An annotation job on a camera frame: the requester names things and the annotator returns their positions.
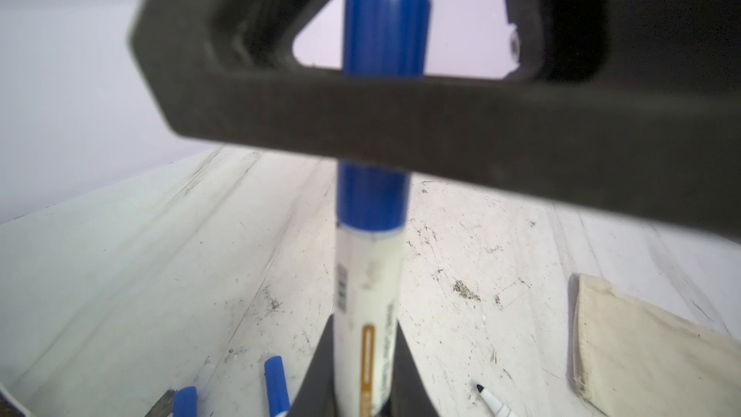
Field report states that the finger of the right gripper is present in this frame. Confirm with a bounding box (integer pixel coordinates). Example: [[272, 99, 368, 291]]
[[129, 0, 740, 236]]

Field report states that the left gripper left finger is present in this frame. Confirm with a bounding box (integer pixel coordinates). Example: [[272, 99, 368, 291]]
[[288, 315, 336, 417]]

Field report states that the blue pen cap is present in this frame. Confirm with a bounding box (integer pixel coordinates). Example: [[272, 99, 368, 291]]
[[335, 0, 432, 233]]

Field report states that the white pen blue end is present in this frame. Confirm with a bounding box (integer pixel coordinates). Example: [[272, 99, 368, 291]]
[[332, 224, 407, 417]]

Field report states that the beige green work glove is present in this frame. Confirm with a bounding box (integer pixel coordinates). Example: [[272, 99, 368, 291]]
[[570, 274, 740, 416]]

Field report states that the white pen with blue cap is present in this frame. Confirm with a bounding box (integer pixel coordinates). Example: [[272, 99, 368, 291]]
[[172, 386, 198, 417]]

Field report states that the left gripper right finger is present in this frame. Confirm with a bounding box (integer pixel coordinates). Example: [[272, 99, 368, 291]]
[[389, 322, 438, 417]]

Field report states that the white marker pen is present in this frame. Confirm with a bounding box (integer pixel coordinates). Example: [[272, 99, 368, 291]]
[[264, 355, 291, 417]]

